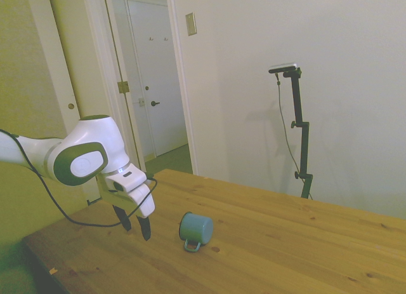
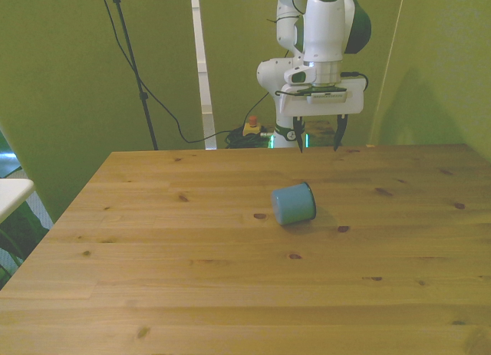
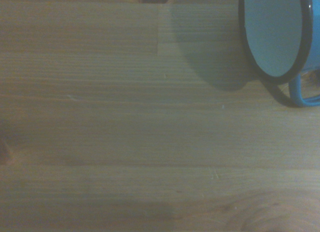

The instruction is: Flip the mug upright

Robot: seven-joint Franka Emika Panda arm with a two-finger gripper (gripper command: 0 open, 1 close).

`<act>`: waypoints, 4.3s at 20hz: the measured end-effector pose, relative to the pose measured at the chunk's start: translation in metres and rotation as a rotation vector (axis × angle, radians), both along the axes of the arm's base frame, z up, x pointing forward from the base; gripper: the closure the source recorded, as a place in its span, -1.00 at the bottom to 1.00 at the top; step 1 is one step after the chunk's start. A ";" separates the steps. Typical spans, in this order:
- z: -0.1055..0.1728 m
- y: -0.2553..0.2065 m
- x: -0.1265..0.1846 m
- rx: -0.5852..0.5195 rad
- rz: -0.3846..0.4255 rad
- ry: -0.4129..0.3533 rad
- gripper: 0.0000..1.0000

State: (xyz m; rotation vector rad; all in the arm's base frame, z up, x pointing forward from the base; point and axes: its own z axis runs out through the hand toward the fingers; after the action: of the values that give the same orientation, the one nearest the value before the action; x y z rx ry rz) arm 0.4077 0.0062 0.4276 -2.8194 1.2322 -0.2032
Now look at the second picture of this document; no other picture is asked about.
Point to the black tripod stand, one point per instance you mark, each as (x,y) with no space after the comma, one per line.
(132,63)

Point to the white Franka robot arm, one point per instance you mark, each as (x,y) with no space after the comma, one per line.
(323,29)

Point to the white side table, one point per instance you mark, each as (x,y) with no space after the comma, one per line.
(13,196)

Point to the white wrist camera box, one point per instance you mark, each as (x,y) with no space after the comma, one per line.
(327,96)

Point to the blue enamel mug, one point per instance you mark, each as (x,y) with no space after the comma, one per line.
(293,203)

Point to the white vertical post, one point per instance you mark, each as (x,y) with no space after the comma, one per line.
(202,63)

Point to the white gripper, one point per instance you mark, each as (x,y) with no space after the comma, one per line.
(322,106)

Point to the yellow emergency stop button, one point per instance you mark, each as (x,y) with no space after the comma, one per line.
(252,127)

